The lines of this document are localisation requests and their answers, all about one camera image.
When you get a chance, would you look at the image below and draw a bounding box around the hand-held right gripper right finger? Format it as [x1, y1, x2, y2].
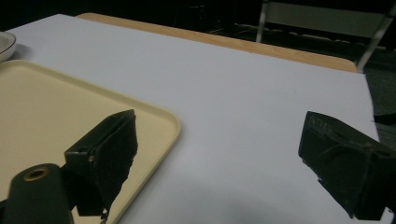
[297, 110, 396, 221]

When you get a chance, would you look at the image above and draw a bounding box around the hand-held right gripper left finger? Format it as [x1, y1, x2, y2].
[64, 108, 139, 218]

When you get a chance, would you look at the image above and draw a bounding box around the cream plastic tray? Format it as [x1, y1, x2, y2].
[0, 59, 182, 224]

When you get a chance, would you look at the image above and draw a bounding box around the white table cover sheet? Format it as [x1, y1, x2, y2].
[6, 13, 395, 224]

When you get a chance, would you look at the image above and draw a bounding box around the white bowl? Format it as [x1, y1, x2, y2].
[0, 31, 17, 63]

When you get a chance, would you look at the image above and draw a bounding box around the metal frame stand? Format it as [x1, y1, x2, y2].
[255, 0, 396, 74]

